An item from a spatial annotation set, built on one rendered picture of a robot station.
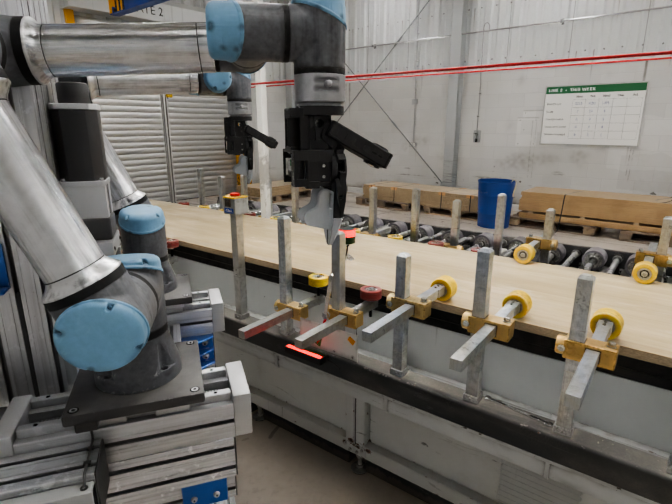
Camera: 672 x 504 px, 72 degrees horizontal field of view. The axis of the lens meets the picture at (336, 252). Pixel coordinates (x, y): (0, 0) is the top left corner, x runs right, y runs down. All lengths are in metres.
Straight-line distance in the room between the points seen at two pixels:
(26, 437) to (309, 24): 0.81
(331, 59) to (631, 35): 8.00
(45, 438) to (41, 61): 0.61
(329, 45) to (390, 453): 1.73
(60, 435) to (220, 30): 0.71
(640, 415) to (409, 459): 0.89
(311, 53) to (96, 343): 0.50
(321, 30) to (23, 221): 0.47
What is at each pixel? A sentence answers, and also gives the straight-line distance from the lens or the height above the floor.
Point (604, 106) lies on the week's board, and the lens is 8.51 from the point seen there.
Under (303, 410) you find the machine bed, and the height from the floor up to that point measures 0.17.
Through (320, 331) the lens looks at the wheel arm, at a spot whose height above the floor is 0.86.
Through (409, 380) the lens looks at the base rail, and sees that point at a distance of 1.55.
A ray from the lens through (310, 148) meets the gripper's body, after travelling 0.70.
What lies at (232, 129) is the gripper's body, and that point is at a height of 1.48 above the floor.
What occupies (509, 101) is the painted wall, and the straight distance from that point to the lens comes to 8.96.
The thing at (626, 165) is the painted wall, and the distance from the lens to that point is 8.47.
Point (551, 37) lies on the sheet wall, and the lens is 8.90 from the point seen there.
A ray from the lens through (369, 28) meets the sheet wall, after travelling 10.65.
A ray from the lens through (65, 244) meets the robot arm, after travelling 0.72.
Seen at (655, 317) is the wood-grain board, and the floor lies 0.90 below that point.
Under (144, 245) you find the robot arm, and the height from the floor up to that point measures 1.18.
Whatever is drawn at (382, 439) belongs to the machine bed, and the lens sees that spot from 2.10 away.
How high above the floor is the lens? 1.49
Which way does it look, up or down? 15 degrees down
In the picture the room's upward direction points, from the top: straight up
